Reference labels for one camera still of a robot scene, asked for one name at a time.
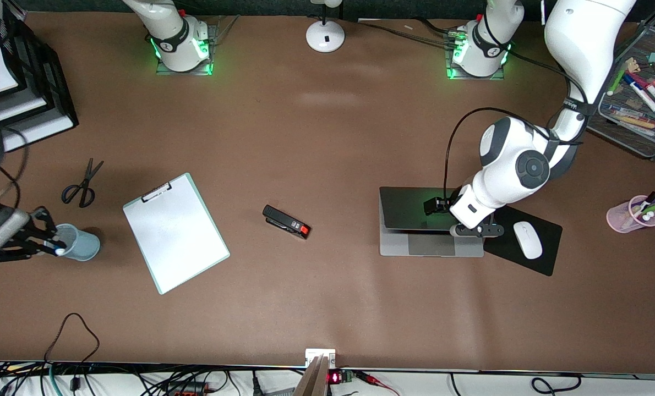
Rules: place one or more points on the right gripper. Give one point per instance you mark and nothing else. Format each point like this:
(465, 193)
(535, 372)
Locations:
(23, 237)

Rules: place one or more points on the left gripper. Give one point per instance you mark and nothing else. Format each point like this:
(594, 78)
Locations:
(443, 204)

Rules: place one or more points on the silver laptop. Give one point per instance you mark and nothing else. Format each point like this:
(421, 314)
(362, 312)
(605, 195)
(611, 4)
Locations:
(410, 212)

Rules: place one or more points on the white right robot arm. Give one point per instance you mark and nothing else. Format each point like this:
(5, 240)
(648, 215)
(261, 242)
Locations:
(181, 38)

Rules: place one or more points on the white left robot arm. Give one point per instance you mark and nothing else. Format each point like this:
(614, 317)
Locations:
(531, 165)

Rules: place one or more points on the black marker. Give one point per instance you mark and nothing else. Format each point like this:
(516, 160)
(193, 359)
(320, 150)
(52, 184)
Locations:
(649, 198)

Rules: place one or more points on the yellow marker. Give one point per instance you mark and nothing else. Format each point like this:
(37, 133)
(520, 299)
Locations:
(638, 122)

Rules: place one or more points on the green capped marker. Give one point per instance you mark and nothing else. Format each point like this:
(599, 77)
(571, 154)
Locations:
(617, 81)

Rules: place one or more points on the blue capped white marker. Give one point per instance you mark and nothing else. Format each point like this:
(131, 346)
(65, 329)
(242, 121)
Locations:
(644, 94)

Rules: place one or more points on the blue mesh pen cup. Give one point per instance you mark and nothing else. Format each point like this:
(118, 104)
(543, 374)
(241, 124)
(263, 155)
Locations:
(82, 246)

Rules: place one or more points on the black mouse pad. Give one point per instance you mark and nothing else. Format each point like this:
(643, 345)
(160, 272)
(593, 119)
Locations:
(503, 253)

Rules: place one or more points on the white computer mouse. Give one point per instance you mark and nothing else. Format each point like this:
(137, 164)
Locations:
(527, 241)

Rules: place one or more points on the light green clipboard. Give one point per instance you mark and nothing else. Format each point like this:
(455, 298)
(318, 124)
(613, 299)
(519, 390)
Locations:
(154, 192)

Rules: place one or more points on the white paper sheet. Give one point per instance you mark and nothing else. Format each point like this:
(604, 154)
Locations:
(190, 247)

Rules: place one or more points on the black stacked paper tray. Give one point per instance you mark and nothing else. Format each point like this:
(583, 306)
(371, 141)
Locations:
(52, 82)

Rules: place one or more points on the black stapler red tip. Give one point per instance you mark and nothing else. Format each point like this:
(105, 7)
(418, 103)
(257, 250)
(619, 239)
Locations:
(283, 220)

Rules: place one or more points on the pink translucent pen cup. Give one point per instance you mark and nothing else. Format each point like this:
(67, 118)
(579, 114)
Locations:
(616, 219)

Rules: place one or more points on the black mesh desk tray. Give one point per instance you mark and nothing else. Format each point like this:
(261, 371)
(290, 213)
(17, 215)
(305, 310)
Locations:
(625, 140)

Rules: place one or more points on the circuit board red display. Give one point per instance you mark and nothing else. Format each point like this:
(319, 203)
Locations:
(334, 378)

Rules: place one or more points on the white desk lamp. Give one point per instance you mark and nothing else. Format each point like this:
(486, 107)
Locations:
(325, 36)

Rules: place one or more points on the white pen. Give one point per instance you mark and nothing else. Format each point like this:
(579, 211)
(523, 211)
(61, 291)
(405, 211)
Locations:
(625, 110)

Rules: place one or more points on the wooden clip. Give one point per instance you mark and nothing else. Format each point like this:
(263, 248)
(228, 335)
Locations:
(632, 65)

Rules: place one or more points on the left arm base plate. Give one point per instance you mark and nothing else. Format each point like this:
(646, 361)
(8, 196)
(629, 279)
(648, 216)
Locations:
(454, 76)

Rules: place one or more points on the white mounting bracket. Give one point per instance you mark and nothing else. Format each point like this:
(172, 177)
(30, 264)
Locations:
(312, 353)

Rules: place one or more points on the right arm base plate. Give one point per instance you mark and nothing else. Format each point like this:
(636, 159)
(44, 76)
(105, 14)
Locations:
(163, 69)

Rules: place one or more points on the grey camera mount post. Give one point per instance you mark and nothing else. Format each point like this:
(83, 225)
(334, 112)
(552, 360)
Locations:
(314, 379)

